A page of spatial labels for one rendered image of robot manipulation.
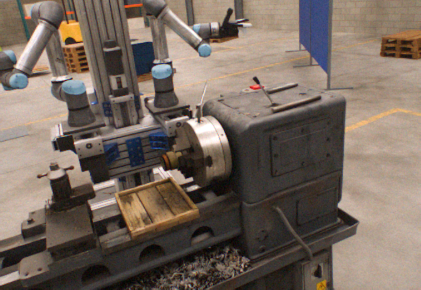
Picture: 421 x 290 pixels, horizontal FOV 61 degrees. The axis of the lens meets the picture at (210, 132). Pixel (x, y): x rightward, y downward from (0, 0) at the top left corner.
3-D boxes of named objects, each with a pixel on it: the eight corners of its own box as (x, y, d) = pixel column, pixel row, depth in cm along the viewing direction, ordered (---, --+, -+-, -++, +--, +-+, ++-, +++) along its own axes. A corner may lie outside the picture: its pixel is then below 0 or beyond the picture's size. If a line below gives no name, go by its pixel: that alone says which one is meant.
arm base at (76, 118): (67, 121, 204) (63, 104, 200) (94, 115, 209) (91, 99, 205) (69, 129, 191) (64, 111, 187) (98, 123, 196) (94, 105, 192)
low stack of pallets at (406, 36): (407, 47, 888) (409, 29, 872) (444, 49, 822) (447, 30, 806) (378, 56, 825) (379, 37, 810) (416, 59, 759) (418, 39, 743)
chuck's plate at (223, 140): (204, 160, 190) (201, 106, 175) (232, 191, 164) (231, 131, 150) (198, 161, 188) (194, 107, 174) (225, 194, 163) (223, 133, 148)
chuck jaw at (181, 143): (195, 148, 169) (187, 125, 172) (197, 145, 165) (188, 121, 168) (173, 154, 165) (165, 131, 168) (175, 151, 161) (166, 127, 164)
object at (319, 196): (292, 251, 254) (291, 139, 222) (342, 297, 213) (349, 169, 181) (217, 284, 232) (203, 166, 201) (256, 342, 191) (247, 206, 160)
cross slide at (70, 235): (83, 193, 173) (81, 185, 171) (95, 243, 136) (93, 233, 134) (46, 203, 167) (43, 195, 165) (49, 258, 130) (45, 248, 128)
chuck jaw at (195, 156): (200, 149, 163) (210, 155, 152) (202, 159, 164) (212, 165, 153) (177, 155, 159) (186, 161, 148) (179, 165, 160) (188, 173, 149)
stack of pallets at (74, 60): (103, 62, 1123) (98, 39, 1097) (117, 65, 1063) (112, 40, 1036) (64, 71, 1046) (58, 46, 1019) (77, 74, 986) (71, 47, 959)
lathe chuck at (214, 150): (198, 161, 189) (194, 107, 174) (225, 194, 163) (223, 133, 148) (182, 166, 185) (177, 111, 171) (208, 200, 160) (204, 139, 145)
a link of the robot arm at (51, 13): (75, 9, 180) (28, 94, 172) (66, 10, 188) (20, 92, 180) (54, -6, 172) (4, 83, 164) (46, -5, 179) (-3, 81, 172)
